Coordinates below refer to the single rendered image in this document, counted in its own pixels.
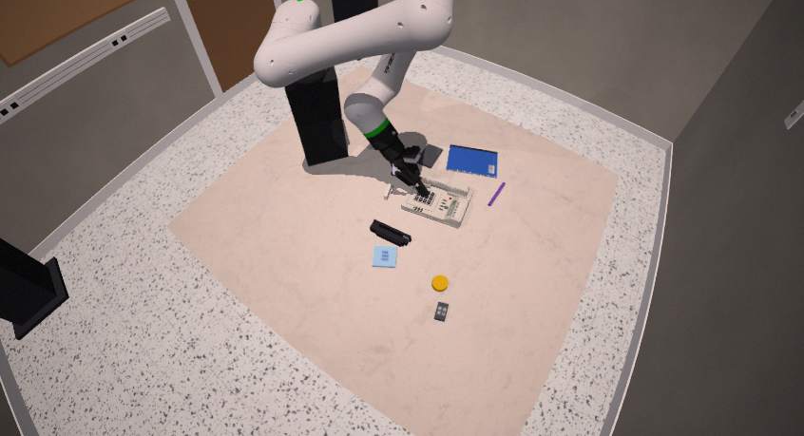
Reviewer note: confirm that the yellow short cylinder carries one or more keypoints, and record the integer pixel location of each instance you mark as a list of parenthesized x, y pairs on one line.
[(440, 283)]

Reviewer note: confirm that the blue notebook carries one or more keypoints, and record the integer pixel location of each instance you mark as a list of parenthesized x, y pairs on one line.
[(472, 161)]

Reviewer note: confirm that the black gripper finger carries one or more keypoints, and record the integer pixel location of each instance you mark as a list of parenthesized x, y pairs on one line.
[(408, 177), (417, 173)]

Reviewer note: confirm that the light blue note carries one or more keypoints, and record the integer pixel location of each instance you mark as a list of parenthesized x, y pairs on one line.
[(384, 256)]

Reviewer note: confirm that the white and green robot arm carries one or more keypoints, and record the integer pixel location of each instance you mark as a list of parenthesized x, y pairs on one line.
[(392, 29)]

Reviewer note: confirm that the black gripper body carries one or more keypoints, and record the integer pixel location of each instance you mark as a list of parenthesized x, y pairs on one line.
[(391, 152)]

